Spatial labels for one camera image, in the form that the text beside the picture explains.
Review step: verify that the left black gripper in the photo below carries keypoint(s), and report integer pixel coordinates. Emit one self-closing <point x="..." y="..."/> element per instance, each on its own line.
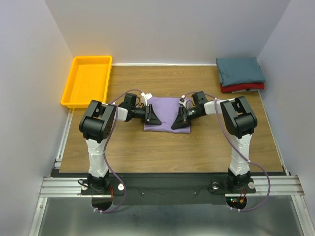
<point x="149" y="116"/>

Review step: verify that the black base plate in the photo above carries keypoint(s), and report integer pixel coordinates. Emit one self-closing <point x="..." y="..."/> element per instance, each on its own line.
<point x="131" y="189"/>

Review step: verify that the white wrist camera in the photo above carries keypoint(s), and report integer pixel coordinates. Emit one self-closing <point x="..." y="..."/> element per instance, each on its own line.
<point x="183" y="101"/>
<point x="145" y="97"/>

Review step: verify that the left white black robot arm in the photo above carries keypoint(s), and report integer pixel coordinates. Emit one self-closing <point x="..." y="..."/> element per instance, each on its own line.
<point x="97" y="125"/>

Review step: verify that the aluminium frame rail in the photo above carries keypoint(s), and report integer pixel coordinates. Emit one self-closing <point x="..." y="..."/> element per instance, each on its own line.
<point x="277" y="208"/>

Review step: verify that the yellow plastic bin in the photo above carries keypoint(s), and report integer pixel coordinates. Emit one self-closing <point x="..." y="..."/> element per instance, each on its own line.
<point x="88" y="80"/>

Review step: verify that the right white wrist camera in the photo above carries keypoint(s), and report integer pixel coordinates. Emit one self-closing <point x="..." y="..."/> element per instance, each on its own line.
<point x="183" y="101"/>

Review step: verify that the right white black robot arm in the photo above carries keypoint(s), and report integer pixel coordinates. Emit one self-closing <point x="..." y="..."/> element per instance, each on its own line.
<point x="238" y="128"/>

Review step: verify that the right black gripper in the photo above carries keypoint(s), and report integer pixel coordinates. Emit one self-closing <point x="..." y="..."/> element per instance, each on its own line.
<point x="182" y="119"/>

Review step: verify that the folded red t shirt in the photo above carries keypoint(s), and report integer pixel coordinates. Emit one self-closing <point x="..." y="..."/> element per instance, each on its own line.
<point x="242" y="87"/>

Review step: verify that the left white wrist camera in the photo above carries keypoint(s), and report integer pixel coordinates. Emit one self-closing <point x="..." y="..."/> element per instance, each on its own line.
<point x="145" y="97"/>

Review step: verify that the purple t shirt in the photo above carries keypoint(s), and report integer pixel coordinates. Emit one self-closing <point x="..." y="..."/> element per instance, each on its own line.
<point x="166" y="110"/>

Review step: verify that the folded teal t shirt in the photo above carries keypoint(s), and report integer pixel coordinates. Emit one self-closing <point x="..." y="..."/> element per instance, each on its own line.
<point x="234" y="71"/>

